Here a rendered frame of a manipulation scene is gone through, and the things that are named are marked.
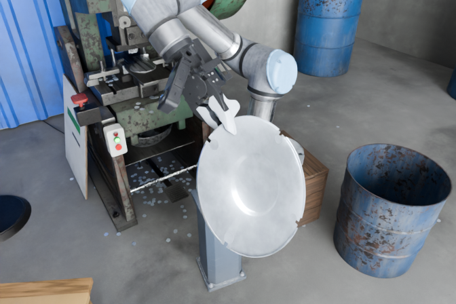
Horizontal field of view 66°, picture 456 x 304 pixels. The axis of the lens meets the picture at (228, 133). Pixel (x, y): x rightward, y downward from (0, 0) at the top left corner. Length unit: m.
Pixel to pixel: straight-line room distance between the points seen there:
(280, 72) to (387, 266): 1.10
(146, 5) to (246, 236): 0.49
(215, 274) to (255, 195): 0.95
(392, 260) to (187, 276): 0.92
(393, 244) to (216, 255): 0.74
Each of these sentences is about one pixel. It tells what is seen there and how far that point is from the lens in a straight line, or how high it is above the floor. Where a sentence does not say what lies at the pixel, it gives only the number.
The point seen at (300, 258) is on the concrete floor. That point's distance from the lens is 1.84.
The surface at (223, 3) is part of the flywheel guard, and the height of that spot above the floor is 1.07.
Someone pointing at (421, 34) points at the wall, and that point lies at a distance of 4.48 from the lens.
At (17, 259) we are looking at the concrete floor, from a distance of 2.07.
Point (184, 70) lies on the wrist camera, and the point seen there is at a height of 1.17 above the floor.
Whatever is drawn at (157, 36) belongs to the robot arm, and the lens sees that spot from 0.72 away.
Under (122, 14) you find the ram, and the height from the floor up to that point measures 1.03.
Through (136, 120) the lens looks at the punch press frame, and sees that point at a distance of 1.73.
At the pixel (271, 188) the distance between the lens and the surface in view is 0.76.
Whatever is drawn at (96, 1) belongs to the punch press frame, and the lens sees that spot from 1.63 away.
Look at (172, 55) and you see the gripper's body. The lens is 0.71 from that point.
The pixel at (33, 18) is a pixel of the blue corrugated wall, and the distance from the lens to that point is 2.88.
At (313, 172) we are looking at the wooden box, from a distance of 1.76.
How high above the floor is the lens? 1.44
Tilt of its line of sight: 33 degrees down
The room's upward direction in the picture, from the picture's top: straight up
